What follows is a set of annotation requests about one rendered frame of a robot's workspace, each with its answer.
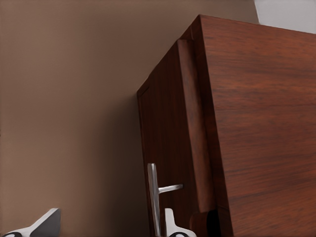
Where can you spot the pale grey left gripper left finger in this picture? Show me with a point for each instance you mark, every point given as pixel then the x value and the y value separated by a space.
pixel 48 221

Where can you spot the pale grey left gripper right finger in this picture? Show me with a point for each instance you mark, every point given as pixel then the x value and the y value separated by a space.
pixel 170 222

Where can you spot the dark wooden drawer front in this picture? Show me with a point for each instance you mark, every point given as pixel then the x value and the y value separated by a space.
pixel 170 128

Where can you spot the dark wooden drawer cabinet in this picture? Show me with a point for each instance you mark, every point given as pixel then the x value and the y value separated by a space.
pixel 259 123

